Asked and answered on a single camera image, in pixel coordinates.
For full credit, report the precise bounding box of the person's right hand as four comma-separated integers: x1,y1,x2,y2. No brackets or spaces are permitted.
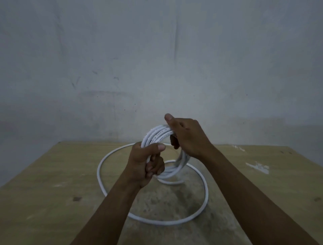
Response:
164,113,214,160

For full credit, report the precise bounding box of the person's left hand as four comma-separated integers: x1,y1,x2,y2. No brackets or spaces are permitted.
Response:
124,142,166,189

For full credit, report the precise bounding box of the white cable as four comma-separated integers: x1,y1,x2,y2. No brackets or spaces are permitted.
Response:
97,124,209,225

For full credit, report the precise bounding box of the person's right forearm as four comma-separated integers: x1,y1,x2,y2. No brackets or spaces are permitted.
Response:
198,144,320,245

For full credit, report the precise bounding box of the person's left forearm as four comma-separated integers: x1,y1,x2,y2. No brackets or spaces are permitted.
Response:
70,177,142,245

